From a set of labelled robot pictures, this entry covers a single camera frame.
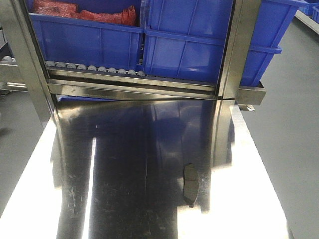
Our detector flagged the brake pad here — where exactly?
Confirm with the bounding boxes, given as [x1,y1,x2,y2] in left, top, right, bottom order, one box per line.
[183,163,199,208]

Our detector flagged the roller conveyor track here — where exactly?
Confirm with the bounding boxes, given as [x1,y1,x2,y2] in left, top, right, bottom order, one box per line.
[45,61,146,76]

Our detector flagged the large blue bin right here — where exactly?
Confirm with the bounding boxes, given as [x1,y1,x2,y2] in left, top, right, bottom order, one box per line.
[143,0,307,87]

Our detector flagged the large blue bin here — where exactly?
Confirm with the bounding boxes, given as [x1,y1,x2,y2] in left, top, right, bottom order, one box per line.
[26,0,147,71]
[143,0,307,87]

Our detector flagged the red mesh bag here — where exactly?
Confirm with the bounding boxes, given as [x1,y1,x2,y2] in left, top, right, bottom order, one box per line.
[32,0,137,26]

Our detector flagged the large blue bin left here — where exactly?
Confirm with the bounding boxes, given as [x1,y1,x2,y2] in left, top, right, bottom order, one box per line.
[26,0,147,71]

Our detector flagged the stainless steel rack frame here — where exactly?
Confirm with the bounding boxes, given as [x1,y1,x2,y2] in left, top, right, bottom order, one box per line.
[0,0,266,126]

